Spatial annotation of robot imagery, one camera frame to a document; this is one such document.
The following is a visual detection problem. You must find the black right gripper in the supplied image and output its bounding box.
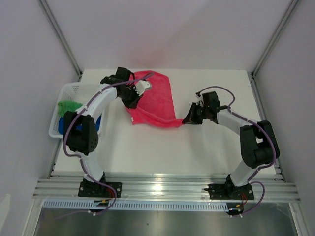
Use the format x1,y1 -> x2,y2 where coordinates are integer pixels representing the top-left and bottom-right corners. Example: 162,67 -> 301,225
182,102 -> 210,125

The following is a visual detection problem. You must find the pink microfiber towel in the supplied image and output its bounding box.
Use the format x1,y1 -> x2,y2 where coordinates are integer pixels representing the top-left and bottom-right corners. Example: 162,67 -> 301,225
126,70 -> 183,128

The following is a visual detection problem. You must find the green microfiber towel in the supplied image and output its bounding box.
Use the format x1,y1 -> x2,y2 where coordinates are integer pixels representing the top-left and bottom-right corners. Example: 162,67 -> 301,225
57,100 -> 83,117

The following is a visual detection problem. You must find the blue microfiber towel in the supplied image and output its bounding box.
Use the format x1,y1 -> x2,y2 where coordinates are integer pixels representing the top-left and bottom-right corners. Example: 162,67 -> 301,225
58,116 -> 101,135

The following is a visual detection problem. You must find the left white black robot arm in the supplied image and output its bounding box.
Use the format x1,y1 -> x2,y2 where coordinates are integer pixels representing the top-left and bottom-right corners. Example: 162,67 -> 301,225
63,67 -> 153,198

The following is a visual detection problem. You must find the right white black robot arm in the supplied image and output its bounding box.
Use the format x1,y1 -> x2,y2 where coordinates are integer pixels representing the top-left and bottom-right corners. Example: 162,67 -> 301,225
182,91 -> 280,199

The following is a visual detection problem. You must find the white plastic basket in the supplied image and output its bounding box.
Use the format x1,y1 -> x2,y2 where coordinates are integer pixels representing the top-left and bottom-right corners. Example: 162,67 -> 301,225
48,82 -> 99,139

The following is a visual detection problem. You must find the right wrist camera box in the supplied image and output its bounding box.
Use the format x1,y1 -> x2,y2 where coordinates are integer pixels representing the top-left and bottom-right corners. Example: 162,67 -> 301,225
195,92 -> 204,104

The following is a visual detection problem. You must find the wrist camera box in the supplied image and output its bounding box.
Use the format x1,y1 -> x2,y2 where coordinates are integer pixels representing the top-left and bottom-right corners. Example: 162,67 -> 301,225
135,80 -> 152,96
195,92 -> 204,104

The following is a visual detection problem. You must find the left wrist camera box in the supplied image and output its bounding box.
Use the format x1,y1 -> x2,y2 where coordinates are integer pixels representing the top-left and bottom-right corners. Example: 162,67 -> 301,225
135,80 -> 152,96

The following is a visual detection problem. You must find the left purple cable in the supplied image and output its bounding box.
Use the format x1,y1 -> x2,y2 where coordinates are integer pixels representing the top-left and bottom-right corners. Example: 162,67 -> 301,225
56,72 -> 155,219

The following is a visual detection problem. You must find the purple cable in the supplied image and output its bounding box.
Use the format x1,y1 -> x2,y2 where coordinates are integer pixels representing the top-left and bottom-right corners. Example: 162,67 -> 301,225
195,86 -> 276,217
56,72 -> 155,219

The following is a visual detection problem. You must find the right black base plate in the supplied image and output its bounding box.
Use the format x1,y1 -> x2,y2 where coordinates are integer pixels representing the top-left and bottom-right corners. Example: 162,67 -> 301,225
204,183 -> 254,200

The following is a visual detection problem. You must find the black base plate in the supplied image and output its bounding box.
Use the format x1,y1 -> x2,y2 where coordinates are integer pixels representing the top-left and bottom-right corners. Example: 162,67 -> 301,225
78,179 -> 123,198
204,183 -> 254,200

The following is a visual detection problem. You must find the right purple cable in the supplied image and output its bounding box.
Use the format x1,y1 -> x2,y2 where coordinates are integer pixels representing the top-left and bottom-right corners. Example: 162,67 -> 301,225
195,86 -> 276,217

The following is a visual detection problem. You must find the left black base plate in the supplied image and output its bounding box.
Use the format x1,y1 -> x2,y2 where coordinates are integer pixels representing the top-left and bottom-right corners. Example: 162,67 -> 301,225
78,179 -> 123,198

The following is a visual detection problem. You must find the aluminium extrusion rail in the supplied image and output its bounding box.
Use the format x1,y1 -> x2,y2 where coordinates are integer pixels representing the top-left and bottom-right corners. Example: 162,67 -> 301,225
33,172 -> 301,203

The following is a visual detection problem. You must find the left aluminium frame post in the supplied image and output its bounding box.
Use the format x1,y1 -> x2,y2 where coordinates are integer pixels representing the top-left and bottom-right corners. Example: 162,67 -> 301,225
37,0 -> 83,79

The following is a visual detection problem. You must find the aluminium frame post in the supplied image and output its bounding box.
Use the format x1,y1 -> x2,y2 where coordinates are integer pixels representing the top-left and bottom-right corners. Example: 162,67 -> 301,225
37,0 -> 83,79
251,0 -> 301,79

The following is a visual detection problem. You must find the white slotted cable duct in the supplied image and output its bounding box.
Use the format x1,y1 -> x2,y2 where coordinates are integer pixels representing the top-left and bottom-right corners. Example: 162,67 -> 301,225
43,199 -> 229,212

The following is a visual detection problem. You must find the right aluminium frame post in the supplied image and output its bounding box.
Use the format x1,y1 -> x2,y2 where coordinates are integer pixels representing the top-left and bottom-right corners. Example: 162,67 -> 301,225
251,0 -> 301,79

